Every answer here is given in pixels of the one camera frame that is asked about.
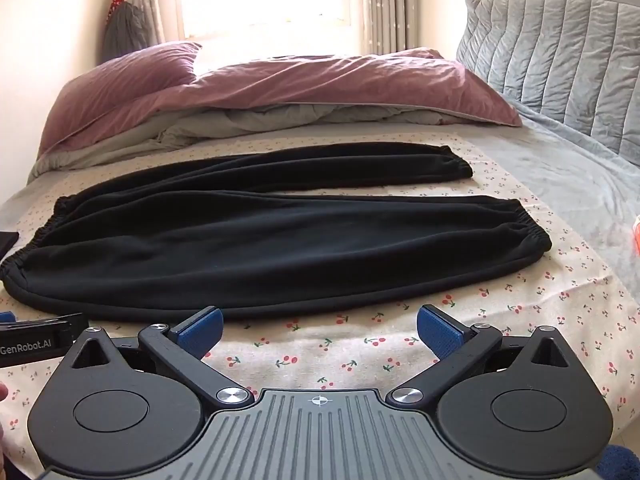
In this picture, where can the grey quilted headboard cushion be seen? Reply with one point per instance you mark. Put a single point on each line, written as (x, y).
(555, 60)

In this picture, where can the black pants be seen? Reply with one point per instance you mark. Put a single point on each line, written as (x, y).
(250, 240)

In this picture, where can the dark flat object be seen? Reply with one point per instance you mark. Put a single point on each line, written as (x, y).
(7, 243)

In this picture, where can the pink and grey duvet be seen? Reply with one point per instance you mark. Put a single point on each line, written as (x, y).
(300, 85)

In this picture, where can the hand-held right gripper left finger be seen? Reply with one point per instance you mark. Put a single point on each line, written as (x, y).
(201, 334)

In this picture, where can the grey hanging garment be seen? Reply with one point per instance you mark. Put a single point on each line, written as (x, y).
(125, 35)

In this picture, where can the bright window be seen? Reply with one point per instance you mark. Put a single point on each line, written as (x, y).
(265, 0)

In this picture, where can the red floral cloth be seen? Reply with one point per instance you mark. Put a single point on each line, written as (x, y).
(115, 5)

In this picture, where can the person's left hand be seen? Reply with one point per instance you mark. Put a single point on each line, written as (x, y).
(3, 392)

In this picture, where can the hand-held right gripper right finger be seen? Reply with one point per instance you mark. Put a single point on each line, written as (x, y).
(438, 335)

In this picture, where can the orange object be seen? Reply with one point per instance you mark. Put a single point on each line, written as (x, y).
(636, 232)

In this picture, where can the blue fuzzy cloth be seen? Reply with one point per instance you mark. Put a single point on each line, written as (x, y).
(617, 465)

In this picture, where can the cherry print bed sheet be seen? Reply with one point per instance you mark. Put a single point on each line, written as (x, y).
(350, 350)

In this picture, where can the grey bed sheet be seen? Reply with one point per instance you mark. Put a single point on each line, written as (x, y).
(575, 175)

